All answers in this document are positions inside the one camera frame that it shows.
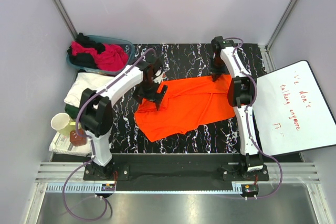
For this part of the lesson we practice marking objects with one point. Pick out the aluminium frame rail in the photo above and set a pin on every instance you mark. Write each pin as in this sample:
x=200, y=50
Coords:
x=292, y=173

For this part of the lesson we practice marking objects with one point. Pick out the dark red cube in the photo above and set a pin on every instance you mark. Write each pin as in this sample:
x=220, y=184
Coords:
x=77, y=139

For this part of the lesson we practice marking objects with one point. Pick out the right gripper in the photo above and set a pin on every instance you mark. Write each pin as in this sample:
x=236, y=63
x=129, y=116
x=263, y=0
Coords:
x=216, y=74

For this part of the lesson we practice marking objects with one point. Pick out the yellow-green mug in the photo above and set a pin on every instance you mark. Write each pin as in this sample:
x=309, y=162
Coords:
x=63, y=124

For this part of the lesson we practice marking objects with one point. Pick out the whiteboard with red writing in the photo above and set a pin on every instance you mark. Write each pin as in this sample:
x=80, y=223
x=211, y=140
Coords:
x=291, y=112

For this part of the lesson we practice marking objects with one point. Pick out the clear blue plastic bin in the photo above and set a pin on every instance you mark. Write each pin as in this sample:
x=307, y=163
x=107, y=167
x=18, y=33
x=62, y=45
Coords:
x=127, y=46

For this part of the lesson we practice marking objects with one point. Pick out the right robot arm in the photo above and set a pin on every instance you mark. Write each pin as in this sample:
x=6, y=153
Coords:
x=242, y=94

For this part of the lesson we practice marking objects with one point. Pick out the orange t-shirt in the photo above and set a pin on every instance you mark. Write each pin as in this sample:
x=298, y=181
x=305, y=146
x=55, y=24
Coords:
x=187, y=104

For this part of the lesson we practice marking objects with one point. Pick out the stack of papers and books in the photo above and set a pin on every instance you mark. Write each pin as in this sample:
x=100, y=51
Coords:
x=61, y=145

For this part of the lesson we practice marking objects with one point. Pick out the black t-shirt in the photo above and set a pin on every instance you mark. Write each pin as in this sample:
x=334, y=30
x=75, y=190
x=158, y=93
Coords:
x=83, y=51

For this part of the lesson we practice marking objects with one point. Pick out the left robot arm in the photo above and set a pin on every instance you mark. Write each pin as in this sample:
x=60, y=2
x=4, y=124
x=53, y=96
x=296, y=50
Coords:
x=96, y=111

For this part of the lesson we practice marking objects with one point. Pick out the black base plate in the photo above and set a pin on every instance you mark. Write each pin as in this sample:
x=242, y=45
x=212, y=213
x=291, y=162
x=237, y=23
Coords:
x=175, y=173

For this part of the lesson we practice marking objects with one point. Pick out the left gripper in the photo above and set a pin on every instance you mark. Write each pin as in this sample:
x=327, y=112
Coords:
x=139, y=95

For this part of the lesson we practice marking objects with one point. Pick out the magenta t-shirt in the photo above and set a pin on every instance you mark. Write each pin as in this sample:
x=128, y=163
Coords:
x=114, y=58

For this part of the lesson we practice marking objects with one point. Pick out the folded dark green t-shirt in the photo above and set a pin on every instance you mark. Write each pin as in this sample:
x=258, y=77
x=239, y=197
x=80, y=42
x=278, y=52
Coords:
x=72, y=111

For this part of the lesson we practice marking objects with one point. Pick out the folded white t-shirt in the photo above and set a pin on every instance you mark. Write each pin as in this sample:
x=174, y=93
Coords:
x=85, y=80

